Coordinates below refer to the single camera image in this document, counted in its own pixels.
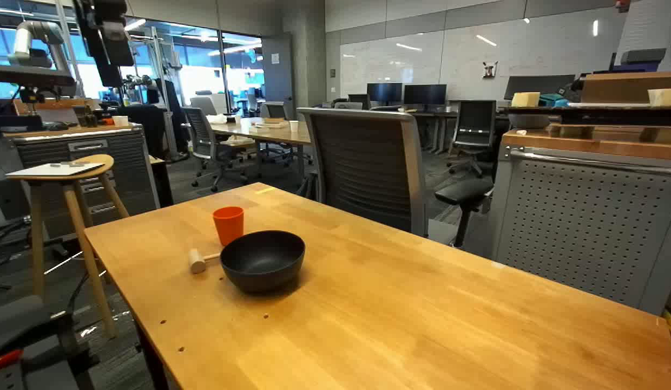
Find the grey swivel office chair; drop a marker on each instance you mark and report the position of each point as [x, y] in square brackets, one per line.
[203, 137]

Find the light wooden office table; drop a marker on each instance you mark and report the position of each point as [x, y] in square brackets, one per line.
[271, 133]

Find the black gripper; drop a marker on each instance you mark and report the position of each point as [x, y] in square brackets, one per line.
[108, 34]

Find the perforated grey metal cabinet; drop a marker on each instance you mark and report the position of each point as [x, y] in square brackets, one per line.
[588, 224]

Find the glass whiteboard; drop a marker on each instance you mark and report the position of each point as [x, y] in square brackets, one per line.
[436, 57]

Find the orange plastic cup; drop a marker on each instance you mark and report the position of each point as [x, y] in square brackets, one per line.
[228, 221]

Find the small wooden mallet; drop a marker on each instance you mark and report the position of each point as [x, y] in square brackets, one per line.
[198, 261]

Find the white flat board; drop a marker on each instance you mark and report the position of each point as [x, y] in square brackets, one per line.
[54, 169]

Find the black bowl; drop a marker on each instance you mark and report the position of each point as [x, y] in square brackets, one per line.
[262, 263]

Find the wooden box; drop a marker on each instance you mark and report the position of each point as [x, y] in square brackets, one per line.
[624, 87]

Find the small wall poster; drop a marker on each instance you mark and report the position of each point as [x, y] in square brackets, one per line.
[490, 70]

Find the black shelf board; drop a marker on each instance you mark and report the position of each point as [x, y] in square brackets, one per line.
[602, 112]

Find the grey mesh office chair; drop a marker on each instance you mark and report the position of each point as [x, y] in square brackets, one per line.
[364, 164]

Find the wooden cabinet top board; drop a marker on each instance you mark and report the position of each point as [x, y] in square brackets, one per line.
[595, 143]

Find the wide dark monitor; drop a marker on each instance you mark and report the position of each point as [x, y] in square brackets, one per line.
[538, 85]

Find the black office chair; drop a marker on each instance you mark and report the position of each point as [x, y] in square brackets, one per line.
[475, 122]

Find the grey cabinet with labels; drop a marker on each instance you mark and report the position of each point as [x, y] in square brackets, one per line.
[119, 174]

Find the round wooden stool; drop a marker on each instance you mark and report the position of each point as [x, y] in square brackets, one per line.
[74, 216]

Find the yellow foam block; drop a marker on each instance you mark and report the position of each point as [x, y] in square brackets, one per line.
[666, 96]
[524, 98]

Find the black computer monitor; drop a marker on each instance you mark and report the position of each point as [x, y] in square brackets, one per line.
[383, 93]
[425, 93]

